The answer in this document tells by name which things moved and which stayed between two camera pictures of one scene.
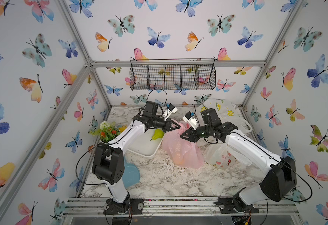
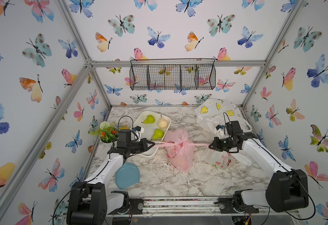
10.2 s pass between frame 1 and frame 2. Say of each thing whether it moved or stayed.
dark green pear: stayed
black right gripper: moved
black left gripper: moved
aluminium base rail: stayed
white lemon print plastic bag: stayed
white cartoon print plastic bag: stayed
